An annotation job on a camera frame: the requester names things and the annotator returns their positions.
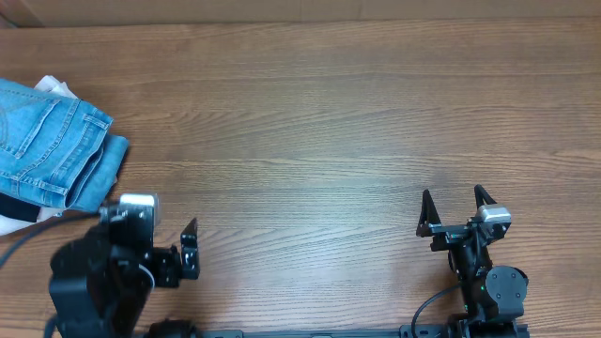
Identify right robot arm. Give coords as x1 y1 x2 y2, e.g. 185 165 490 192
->
409 184 530 337

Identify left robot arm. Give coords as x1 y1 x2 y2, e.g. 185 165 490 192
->
44 202 200 337

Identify folded cream white garment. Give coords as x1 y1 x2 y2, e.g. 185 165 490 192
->
0 74 118 237

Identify light blue denim jeans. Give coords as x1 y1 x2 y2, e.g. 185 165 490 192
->
0 77 131 215

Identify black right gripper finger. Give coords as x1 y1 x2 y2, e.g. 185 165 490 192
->
418 190 441 229
474 184 496 208

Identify folded black garment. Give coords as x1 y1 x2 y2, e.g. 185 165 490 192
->
0 194 41 223

